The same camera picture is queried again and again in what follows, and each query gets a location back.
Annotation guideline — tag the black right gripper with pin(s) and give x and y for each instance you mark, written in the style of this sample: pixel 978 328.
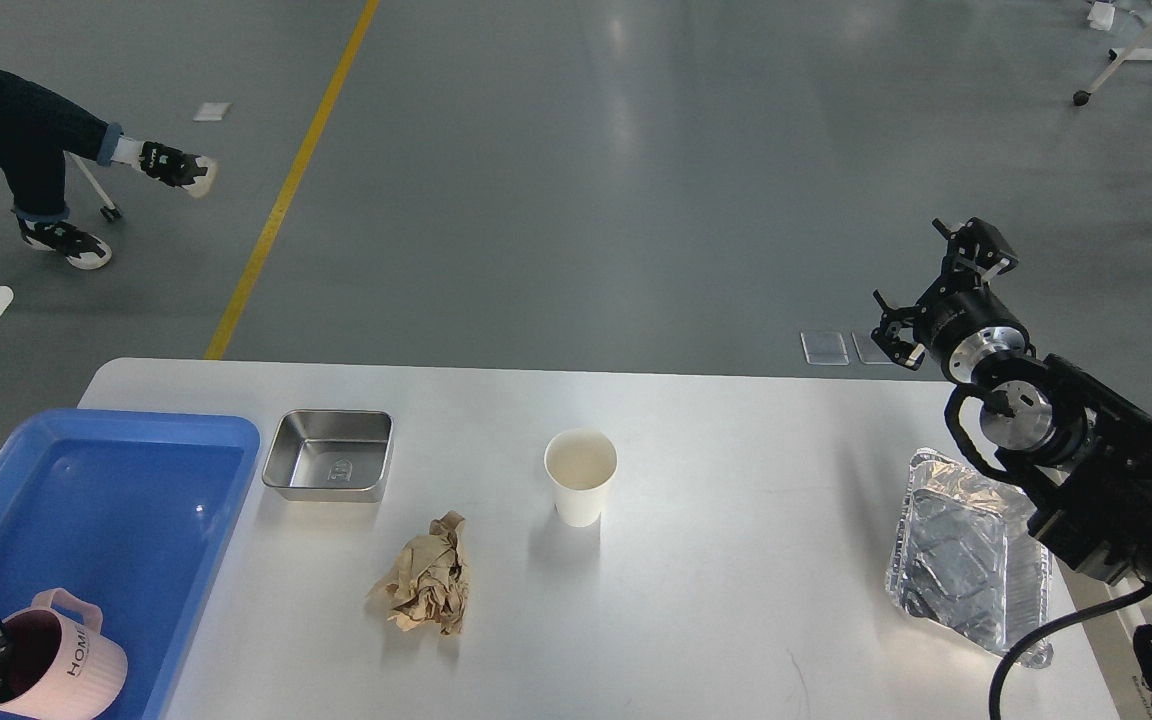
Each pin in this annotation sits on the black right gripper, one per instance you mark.
pixel 959 322

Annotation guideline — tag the pink ribbed mug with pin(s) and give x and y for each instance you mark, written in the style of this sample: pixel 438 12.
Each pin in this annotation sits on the pink ribbed mug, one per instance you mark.
pixel 59 665

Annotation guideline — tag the stainless steel rectangular tray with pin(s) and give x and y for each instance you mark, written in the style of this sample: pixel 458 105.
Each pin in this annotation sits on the stainless steel rectangular tray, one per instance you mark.
pixel 330 455

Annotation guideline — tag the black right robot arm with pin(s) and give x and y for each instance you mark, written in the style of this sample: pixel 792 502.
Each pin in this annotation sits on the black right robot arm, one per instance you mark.
pixel 1078 450

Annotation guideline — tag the clear floor plate right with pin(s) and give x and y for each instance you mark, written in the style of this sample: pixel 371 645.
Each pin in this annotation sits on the clear floor plate right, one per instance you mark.
pixel 868 351

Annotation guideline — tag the clear floor plate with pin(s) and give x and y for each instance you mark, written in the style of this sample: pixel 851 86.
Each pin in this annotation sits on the clear floor plate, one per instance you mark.
pixel 825 348
pixel 868 351

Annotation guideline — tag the clear floor plate left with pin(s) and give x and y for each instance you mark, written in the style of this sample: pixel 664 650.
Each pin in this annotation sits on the clear floor plate left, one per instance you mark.
pixel 825 348

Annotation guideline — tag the blue plastic tray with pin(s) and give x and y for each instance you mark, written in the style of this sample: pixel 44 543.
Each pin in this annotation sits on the blue plastic tray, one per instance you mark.
pixel 131 512

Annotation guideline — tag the aluminium foil tray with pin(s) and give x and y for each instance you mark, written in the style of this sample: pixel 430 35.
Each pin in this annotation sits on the aluminium foil tray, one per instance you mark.
pixel 962 556

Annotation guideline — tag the white paper cup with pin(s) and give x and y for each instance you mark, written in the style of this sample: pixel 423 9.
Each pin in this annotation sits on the white paper cup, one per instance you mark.
pixel 581 464

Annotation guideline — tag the crumpled brown paper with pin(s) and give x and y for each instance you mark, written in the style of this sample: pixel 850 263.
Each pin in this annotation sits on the crumpled brown paper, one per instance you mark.
pixel 427 584

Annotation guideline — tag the seated person in jeans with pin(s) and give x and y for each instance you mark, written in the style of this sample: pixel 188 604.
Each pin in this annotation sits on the seated person in jeans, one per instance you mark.
pixel 38 129

